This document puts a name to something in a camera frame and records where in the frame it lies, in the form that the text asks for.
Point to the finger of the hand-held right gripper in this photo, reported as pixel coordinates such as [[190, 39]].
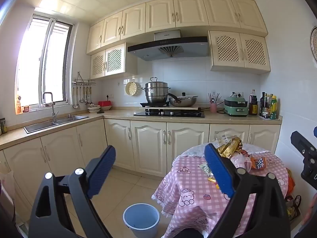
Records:
[[303, 143]]

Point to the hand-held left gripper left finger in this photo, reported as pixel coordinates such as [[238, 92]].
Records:
[[101, 171]]

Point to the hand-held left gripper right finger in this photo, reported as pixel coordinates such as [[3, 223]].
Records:
[[219, 171]]

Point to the gold candy wrapper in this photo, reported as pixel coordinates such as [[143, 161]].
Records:
[[211, 178]]

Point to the small green packet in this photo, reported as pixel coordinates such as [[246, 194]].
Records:
[[205, 168]]

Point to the pink white plastic bag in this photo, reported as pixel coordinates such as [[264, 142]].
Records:
[[239, 161]]

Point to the gold snack wrapper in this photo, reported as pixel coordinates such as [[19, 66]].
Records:
[[229, 148]]

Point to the clear plastic bag with label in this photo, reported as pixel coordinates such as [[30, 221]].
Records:
[[223, 138]]

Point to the orange snack wrapper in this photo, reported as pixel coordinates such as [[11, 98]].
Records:
[[258, 163]]

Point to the blue plastic bucket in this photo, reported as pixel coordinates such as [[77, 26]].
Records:
[[141, 218]]

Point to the person's right hand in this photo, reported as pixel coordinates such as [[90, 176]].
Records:
[[310, 209]]

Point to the orange shopping bag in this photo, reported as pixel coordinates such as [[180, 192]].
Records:
[[290, 181]]

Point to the pink checked tablecloth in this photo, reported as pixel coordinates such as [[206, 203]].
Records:
[[193, 186]]

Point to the white lace cloth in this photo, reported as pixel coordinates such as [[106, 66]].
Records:
[[195, 151]]

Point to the black bag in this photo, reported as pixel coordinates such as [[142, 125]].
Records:
[[293, 208]]

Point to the green yellow oil bottle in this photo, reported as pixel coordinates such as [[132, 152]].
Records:
[[273, 109]]

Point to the small condiment bottle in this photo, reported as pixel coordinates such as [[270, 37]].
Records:
[[266, 111]]

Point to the cream base cabinets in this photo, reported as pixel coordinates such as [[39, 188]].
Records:
[[148, 143]]

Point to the tall dark glass bottle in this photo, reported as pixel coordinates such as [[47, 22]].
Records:
[[262, 104]]

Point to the white dishes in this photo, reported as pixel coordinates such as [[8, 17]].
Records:
[[95, 109]]

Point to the large dark sauce bottle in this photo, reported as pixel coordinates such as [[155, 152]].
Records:
[[253, 105]]

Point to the pink utensil holder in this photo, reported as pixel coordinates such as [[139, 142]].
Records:
[[213, 107]]

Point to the green electric grill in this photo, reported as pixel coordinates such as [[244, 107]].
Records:
[[236, 107]]

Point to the steel sink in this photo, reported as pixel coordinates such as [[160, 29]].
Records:
[[57, 122]]

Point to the red box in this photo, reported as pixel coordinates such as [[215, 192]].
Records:
[[104, 103]]

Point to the row of hanging steel utensils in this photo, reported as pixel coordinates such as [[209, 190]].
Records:
[[75, 105]]

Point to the chopsticks and spoons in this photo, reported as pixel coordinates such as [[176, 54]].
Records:
[[213, 98]]

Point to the black gas stove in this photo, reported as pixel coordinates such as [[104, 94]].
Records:
[[171, 114]]

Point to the steel faucet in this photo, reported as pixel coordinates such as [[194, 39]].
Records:
[[53, 109]]

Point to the wok with glass lid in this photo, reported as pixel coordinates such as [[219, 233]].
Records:
[[184, 100]]

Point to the black induction cooker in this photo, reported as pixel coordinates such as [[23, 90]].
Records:
[[153, 104]]

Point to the cream perforated round plate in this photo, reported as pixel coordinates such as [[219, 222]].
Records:
[[132, 89]]

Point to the steel steamer pot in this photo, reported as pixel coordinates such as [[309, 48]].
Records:
[[156, 91]]

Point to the small glass jar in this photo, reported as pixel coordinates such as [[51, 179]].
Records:
[[26, 109]]

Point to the orange bottle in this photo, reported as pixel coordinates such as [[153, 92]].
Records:
[[18, 106]]

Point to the dark green bottle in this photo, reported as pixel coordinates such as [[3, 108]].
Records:
[[3, 126]]

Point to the small lattice door cabinet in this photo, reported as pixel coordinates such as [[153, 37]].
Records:
[[109, 60]]

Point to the wide lattice door cabinet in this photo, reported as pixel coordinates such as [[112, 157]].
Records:
[[237, 50]]

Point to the sliding window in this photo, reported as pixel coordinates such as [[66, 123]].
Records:
[[47, 62]]

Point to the range hood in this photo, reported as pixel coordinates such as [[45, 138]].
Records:
[[168, 48]]

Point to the wall outlet with plug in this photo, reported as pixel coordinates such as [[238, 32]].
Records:
[[237, 95]]

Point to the wall utensil rack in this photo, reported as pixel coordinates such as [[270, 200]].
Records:
[[83, 81]]

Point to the cream wall cabinets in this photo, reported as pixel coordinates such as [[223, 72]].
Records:
[[188, 11]]

